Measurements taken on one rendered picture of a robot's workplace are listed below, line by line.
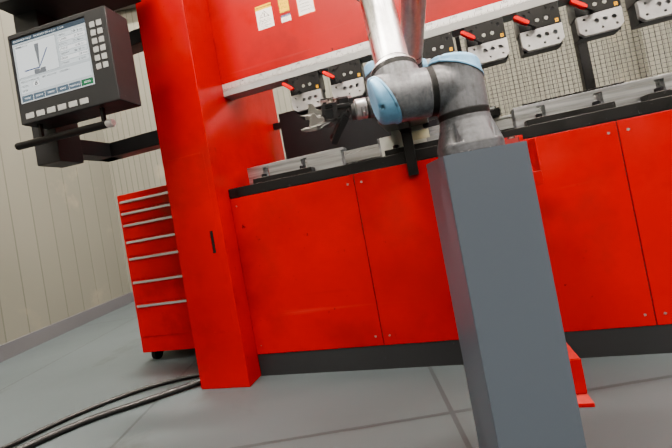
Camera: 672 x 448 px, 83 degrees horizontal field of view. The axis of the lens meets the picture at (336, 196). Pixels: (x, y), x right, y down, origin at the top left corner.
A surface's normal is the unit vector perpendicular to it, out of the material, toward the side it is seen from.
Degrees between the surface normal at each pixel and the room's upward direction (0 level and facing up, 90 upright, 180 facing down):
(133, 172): 90
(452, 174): 90
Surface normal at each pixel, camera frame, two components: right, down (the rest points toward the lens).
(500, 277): -0.04, -0.02
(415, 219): -0.27, 0.03
